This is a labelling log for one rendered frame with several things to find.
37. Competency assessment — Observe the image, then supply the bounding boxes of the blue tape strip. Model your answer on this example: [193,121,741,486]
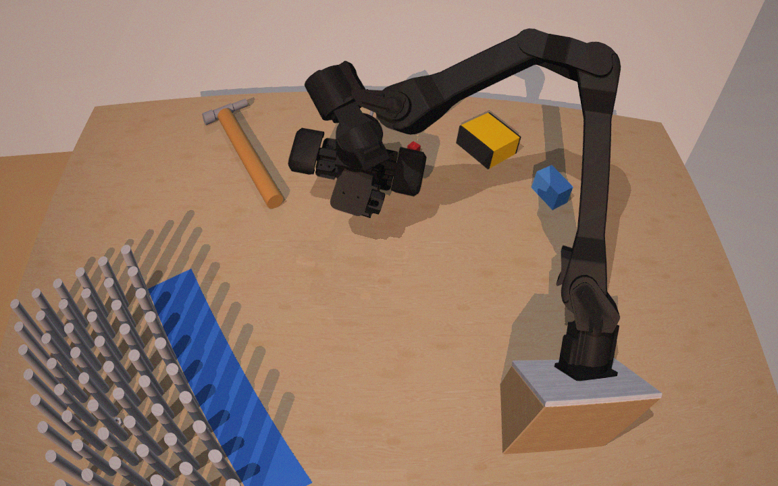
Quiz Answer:
[148,269,312,486]

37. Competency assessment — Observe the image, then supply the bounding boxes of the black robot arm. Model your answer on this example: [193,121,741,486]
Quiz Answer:
[304,28,621,381]

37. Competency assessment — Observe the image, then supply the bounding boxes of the hammer with orange handle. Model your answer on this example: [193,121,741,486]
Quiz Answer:
[202,99,283,209]

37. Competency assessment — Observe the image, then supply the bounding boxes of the blue block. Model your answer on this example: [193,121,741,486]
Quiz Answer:
[531,165,573,210]

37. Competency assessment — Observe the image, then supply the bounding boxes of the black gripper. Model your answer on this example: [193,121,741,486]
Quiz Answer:
[288,128,427,196]

